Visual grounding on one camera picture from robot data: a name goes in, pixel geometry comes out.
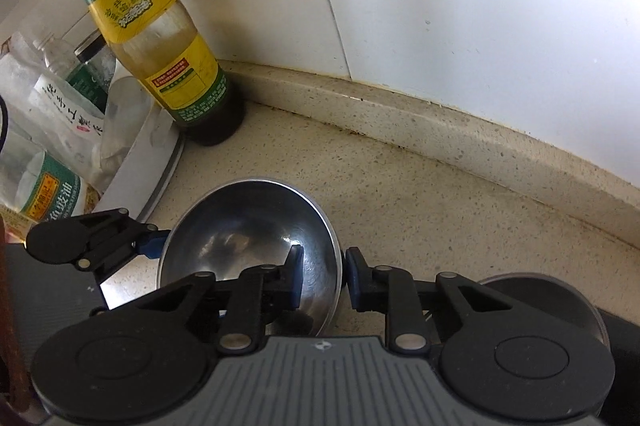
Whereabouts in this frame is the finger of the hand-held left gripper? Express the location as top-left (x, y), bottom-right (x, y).
top-left (74, 207), bottom-right (172, 276)

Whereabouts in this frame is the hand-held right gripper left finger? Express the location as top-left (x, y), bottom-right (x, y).
top-left (92, 244), bottom-right (306, 353)

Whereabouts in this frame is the clear plastic seasoning bag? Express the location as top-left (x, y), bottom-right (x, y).
top-left (0, 31), bottom-right (132, 193)

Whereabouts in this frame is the white rotating condiment rack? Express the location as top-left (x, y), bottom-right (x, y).
top-left (0, 0), bottom-right (187, 228)

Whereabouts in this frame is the small dark-capped green bottle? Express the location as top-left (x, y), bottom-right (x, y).
top-left (32, 31), bottom-right (119, 117)

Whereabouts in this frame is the bottle green yellow label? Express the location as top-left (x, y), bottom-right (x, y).
top-left (47, 0), bottom-right (246, 148)

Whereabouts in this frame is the clear bottle purple neck label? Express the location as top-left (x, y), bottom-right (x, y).
top-left (0, 106), bottom-right (85, 238)

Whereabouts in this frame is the steel bowl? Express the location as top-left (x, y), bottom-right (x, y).
top-left (156, 177), bottom-right (346, 338)

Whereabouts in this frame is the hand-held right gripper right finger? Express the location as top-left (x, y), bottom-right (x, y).
top-left (345, 246), bottom-right (532, 354)

